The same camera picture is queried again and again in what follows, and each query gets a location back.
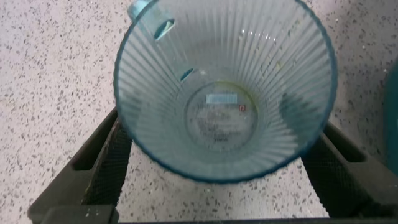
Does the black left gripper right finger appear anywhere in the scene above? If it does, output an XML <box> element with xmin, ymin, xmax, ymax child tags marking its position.
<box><xmin>300</xmin><ymin>122</ymin><xmax>398</xmax><ymax>218</ymax></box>

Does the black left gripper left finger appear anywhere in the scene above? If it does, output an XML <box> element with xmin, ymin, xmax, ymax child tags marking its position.
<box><xmin>27</xmin><ymin>108</ymin><xmax>134</xmax><ymax>218</ymax></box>

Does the ribbed clear blue plastic cup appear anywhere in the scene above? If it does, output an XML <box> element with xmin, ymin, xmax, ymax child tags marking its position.
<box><xmin>113</xmin><ymin>0</ymin><xmax>339</xmax><ymax>184</ymax></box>

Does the teal plastic basin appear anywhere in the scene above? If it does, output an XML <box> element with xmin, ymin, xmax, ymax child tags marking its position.
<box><xmin>384</xmin><ymin>58</ymin><xmax>398</xmax><ymax>175</ymax></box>

